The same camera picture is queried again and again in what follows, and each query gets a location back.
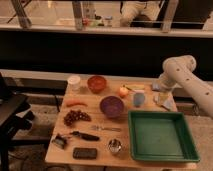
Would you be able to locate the blue sponge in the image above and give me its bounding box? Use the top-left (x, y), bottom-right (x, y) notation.
top-left (152, 82), bottom-right (160, 91)

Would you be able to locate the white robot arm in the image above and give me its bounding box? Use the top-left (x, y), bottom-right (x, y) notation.
top-left (157, 55), bottom-right (213, 119)

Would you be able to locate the light blue cup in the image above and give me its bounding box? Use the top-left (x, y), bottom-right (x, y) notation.
top-left (133, 92), bottom-right (145, 107)

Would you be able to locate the small metal cup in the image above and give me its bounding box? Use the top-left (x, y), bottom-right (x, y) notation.
top-left (108, 139), bottom-right (122, 154)

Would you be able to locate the blue grey cloth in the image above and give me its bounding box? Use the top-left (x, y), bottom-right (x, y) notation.
top-left (154, 95), bottom-right (173, 111)

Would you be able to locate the green plastic tray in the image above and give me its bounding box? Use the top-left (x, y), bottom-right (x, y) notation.
top-left (128, 110), bottom-right (200, 163)

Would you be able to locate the orange apple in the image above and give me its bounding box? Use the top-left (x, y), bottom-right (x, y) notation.
top-left (118, 87), bottom-right (129, 98)

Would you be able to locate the purple bowl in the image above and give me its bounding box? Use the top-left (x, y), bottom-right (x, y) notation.
top-left (99, 96), bottom-right (124, 118)

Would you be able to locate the red bowl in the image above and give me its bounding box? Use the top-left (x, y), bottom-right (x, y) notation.
top-left (87, 75), bottom-right (107, 94)

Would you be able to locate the orange carrot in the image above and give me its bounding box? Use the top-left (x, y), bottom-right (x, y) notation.
top-left (65, 100), bottom-right (88, 107)

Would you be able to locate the person in beige trousers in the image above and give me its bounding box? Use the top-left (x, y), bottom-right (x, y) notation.
top-left (120, 0), bottom-right (160, 27)

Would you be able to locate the bunch of red grapes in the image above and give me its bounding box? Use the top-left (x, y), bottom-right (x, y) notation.
top-left (63, 110), bottom-right (91, 126)

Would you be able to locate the black chair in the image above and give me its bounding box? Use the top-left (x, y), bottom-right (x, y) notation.
top-left (0, 73), bottom-right (30, 171)

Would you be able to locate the black handled peeler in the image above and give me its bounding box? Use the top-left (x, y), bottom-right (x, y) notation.
top-left (70, 131), bottom-right (100, 141)

